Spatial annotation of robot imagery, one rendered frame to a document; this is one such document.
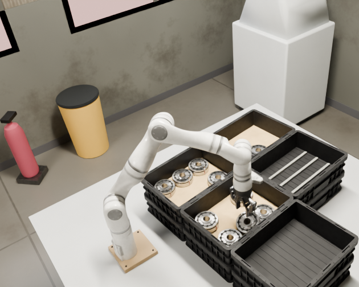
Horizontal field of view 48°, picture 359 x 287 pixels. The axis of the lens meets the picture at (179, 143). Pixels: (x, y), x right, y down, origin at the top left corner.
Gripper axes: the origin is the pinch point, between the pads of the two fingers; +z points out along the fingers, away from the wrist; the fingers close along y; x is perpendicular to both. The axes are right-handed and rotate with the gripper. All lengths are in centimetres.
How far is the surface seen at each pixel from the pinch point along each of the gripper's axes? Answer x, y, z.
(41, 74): -3, -238, 22
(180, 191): -7.8, -35.3, 9.7
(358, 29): 212, -87, 14
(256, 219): 2.5, 5.1, 3.9
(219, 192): 2.1, -17.4, 3.8
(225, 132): 34, -49, 3
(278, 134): 57, -32, 8
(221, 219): -5.0, -8.6, 9.6
